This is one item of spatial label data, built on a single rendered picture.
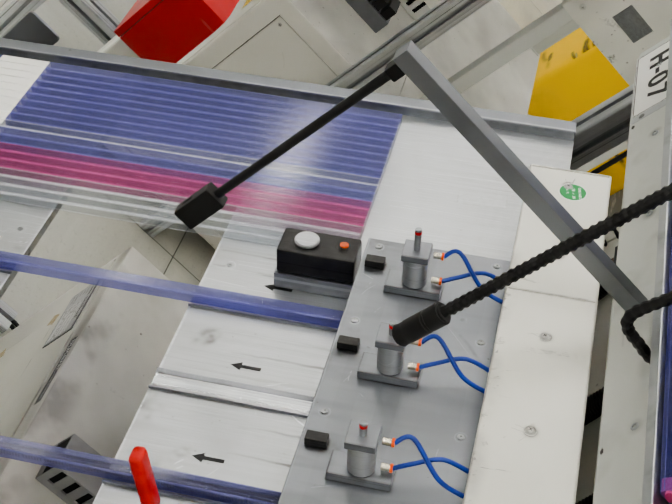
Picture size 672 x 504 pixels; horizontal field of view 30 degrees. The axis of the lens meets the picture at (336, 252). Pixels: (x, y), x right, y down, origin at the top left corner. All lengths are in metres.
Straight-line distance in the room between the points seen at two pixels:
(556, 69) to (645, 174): 3.07
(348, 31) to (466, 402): 1.46
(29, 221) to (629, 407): 0.64
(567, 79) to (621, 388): 3.32
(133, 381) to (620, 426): 0.80
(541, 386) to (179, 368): 0.33
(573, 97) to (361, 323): 3.27
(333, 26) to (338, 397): 1.43
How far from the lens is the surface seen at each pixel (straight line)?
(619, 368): 1.02
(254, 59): 2.40
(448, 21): 2.22
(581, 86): 4.29
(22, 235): 1.29
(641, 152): 1.26
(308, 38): 2.34
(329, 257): 1.17
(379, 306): 1.10
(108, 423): 1.57
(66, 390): 1.55
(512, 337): 1.06
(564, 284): 1.11
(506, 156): 0.97
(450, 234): 1.28
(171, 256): 2.70
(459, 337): 1.08
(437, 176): 1.36
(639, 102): 1.34
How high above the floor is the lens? 1.77
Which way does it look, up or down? 35 degrees down
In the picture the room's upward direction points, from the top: 59 degrees clockwise
